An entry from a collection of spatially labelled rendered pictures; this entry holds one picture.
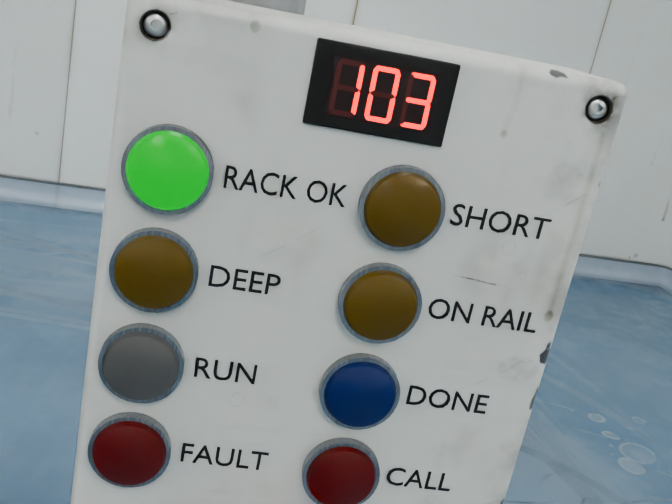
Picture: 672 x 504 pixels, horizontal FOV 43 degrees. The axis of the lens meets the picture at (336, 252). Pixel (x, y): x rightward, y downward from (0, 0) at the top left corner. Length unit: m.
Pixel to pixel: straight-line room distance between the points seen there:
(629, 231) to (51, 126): 2.88
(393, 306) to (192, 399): 0.08
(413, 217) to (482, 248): 0.03
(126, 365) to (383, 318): 0.09
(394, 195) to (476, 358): 0.07
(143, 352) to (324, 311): 0.07
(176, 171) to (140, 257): 0.03
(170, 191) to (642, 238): 4.44
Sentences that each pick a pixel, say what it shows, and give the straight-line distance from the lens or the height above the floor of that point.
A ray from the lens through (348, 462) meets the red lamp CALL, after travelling 0.33.
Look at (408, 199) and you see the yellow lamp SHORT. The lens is 0.29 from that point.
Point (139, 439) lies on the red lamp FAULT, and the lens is 0.32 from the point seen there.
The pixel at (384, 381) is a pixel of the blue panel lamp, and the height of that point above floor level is 1.09.
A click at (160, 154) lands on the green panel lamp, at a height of 1.16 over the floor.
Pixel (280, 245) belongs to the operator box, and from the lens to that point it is 0.29.
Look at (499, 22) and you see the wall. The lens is 4.08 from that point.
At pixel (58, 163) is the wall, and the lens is 3.96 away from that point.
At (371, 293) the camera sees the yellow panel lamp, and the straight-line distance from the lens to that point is 0.30.
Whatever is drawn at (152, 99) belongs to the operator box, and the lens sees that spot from 0.28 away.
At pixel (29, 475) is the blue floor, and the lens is 2.14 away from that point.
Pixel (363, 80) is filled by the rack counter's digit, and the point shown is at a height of 1.19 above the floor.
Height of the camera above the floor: 1.23
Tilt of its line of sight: 18 degrees down
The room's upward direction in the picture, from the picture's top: 12 degrees clockwise
